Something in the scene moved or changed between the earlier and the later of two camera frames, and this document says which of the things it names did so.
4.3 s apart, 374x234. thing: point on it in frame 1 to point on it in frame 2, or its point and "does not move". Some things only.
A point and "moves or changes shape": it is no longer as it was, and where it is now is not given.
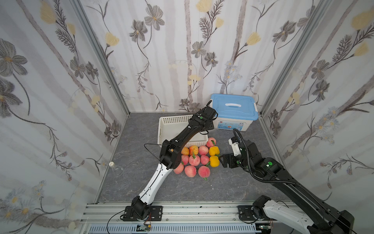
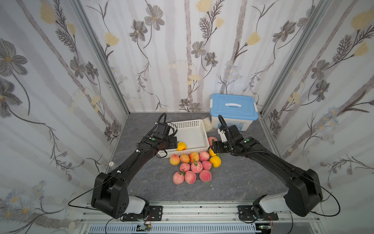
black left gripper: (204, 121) to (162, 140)
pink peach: (204, 171) moves or changes shape
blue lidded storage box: (235, 112) does not move
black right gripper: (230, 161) to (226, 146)
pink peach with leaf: (194, 160) to (196, 167)
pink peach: (185, 159) to (184, 166)
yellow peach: (214, 161) does not move
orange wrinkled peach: (185, 151) to (184, 158)
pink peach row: (203, 150) to (204, 155)
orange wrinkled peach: (193, 148) to (194, 155)
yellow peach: (214, 150) does not move
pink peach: (204, 159) to (206, 165)
